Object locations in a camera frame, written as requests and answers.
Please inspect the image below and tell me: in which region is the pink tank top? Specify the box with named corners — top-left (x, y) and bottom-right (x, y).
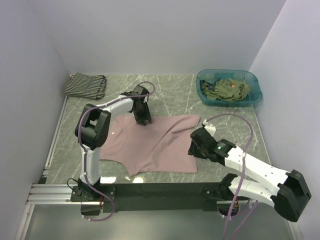
top-left (100, 114), bottom-right (200, 176)

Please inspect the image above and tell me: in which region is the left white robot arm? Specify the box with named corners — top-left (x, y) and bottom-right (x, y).
top-left (75, 84), bottom-right (155, 201)

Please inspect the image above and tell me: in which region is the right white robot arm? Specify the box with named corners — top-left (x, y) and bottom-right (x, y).
top-left (188, 127), bottom-right (312, 222)

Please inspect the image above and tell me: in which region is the striped folded tank top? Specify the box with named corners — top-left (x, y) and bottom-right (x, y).
top-left (64, 72), bottom-right (107, 100)

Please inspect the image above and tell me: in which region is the olive green tank top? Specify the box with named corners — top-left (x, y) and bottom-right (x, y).
top-left (199, 78), bottom-right (252, 102)

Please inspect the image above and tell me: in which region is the teal plastic basket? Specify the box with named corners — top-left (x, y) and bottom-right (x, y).
top-left (195, 69), bottom-right (262, 108)

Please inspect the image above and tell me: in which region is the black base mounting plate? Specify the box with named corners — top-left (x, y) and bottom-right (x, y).
top-left (70, 182), bottom-right (234, 213)

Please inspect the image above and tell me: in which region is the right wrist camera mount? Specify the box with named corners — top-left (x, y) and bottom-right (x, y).
top-left (202, 119), bottom-right (216, 137)

